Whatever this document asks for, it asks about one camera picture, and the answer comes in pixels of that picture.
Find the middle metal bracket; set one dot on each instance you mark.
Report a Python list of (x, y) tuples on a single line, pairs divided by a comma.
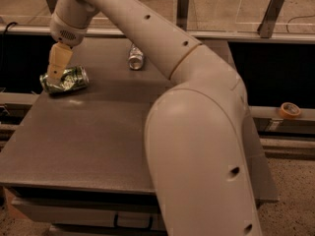
[(182, 13)]

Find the grey drawer with handle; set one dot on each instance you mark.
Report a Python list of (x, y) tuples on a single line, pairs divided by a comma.
[(96, 217)]

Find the right metal bracket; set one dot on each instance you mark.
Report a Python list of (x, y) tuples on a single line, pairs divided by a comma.
[(266, 28)]

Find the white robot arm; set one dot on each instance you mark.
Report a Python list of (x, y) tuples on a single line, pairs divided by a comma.
[(193, 133)]

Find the green soda can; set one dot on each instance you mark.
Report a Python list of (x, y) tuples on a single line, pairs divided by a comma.
[(73, 78)]

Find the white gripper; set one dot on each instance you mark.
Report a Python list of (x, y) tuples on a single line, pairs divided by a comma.
[(66, 32)]

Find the orange tape roll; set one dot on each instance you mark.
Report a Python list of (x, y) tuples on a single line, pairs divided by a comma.
[(289, 110)]

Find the silver blue soda can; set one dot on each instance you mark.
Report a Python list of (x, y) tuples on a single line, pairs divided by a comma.
[(136, 58)]

